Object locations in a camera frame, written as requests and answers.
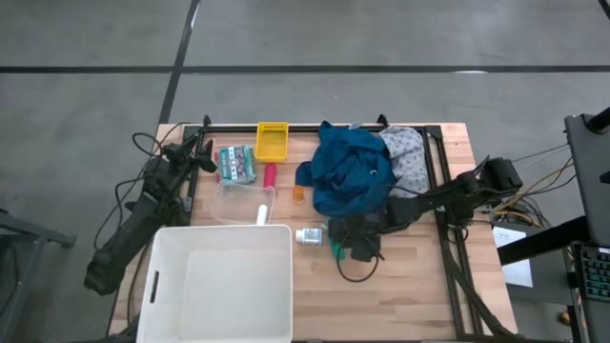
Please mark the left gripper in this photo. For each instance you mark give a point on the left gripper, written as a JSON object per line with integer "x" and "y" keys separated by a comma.
{"x": 178, "y": 155}

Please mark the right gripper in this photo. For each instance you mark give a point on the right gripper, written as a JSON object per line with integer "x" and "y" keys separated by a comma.
{"x": 362, "y": 228}

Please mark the white labelled pill bottle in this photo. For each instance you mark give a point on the white labelled pill bottle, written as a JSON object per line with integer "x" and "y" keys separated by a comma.
{"x": 310, "y": 236}

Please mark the blue scrub garment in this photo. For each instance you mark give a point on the blue scrub garment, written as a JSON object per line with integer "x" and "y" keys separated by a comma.
{"x": 348, "y": 167}

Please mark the yellow plastic basket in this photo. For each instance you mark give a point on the yellow plastic basket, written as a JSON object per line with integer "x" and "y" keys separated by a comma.
{"x": 271, "y": 142}

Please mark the red bandage roll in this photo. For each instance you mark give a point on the red bandage roll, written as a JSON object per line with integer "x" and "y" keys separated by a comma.
{"x": 270, "y": 175}

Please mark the orange pill vial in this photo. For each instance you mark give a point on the orange pill vial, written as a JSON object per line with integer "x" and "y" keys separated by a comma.
{"x": 298, "y": 194}

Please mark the white gauze roll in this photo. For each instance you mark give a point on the white gauze roll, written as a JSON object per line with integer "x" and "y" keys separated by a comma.
{"x": 261, "y": 214}

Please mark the grey patterned cloth gown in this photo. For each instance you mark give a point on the grey patterned cloth gown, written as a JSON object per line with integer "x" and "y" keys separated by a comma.
{"x": 407, "y": 152}

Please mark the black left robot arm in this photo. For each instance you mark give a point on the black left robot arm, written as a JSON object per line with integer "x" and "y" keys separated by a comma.
{"x": 143, "y": 214}

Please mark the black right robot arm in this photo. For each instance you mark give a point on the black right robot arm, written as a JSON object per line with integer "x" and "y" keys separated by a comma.
{"x": 453, "y": 188}

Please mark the white plastic laundry basket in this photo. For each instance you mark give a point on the white plastic laundry basket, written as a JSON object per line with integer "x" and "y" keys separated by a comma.
{"x": 214, "y": 286}

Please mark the clear plastic container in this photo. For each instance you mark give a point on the clear plastic container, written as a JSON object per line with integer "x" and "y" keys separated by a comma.
{"x": 233, "y": 202}

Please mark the white paper sheet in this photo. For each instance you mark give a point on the white paper sheet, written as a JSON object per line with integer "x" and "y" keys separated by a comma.
{"x": 517, "y": 271}

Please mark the black desk bar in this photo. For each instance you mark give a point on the black desk bar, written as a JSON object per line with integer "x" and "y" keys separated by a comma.
{"x": 543, "y": 240}

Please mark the grey metal stand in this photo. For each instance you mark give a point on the grey metal stand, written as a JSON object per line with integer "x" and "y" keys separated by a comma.
{"x": 28, "y": 233}

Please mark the backlit keyboard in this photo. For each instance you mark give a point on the backlit keyboard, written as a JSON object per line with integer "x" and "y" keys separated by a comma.
{"x": 595, "y": 271}

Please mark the black aluminium table frame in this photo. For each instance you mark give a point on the black aluminium table frame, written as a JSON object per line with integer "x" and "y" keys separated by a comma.
{"x": 310, "y": 128}

